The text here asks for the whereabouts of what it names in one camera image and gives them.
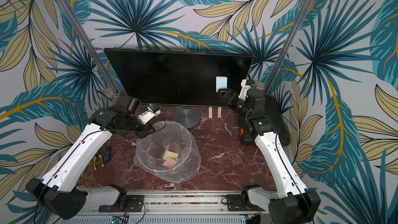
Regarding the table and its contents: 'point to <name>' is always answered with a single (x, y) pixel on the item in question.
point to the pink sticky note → (169, 163)
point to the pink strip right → (219, 112)
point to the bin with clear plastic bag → (149, 152)
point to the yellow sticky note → (170, 154)
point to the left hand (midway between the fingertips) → (150, 130)
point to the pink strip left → (210, 112)
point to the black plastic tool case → (246, 136)
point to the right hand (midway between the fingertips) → (223, 92)
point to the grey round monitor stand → (187, 116)
